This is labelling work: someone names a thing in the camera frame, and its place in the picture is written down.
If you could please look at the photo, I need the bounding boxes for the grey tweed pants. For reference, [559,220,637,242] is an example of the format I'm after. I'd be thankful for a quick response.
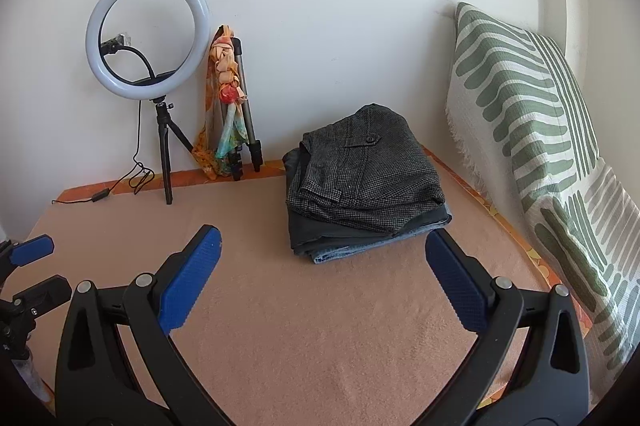
[286,103,446,234]

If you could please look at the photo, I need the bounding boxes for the black ring light tripod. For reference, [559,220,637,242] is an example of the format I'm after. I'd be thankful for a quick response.
[154,96,195,206]

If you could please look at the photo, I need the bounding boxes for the orange patterned bed sheet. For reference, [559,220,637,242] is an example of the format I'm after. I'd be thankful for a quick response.
[42,145,596,426]

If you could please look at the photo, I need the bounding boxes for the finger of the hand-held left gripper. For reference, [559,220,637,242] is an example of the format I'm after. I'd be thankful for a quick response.
[0,233,56,287]
[10,275,73,322]

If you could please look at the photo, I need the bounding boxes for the dark grey folded pants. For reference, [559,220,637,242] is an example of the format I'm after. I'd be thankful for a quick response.
[282,148,451,254]

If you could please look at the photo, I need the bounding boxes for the grey folded tripod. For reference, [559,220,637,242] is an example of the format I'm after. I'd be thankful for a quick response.
[212,37,264,182]

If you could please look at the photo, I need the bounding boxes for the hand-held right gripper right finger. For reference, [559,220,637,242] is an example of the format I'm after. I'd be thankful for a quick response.
[425,231,592,426]

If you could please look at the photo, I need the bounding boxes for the blue folded jeans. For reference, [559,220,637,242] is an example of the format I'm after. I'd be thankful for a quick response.
[310,201,453,265]

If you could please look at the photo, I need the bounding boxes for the white ring light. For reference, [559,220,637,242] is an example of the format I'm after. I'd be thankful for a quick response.
[85,0,211,99]

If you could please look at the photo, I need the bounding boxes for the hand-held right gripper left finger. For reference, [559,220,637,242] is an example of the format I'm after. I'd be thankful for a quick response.
[54,224,236,426]

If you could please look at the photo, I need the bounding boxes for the orange floral scarf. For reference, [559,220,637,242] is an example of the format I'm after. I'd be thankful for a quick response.
[191,25,249,181]

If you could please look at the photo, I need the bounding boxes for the green striped white pillow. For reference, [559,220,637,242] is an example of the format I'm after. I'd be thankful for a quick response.
[445,2,640,367]

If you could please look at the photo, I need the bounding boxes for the black gooseneck phone holder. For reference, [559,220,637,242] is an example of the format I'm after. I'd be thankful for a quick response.
[100,33,173,87]

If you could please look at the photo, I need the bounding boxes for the black cable with switch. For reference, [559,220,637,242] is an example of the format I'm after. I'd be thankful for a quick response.
[51,103,153,205]

